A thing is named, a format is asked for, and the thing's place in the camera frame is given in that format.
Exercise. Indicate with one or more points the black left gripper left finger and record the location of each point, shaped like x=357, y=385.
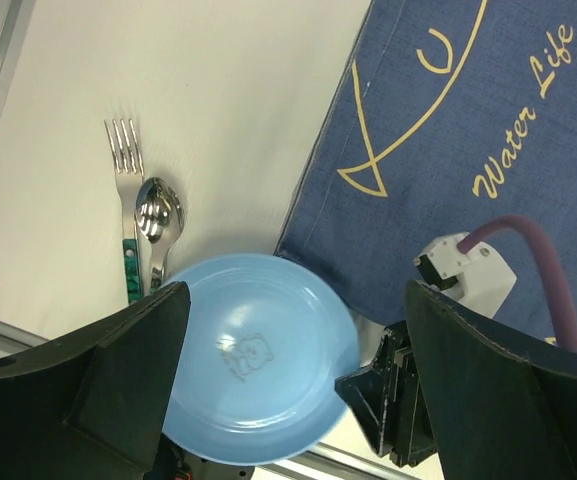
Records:
x=91, y=404

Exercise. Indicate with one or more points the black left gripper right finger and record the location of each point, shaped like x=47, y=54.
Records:
x=501, y=404

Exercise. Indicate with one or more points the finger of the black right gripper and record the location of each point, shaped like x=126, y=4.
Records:
x=387, y=401

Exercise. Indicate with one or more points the light blue plastic plate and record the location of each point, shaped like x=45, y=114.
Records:
x=266, y=341

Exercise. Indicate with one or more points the spoon with green handle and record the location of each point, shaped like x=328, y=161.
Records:
x=161, y=220

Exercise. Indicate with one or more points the fork with green handle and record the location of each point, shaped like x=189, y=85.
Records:
x=129, y=176

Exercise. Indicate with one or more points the blue fish-print placemat cloth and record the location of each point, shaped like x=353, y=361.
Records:
x=448, y=115

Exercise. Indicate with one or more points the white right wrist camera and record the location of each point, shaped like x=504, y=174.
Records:
x=479, y=280

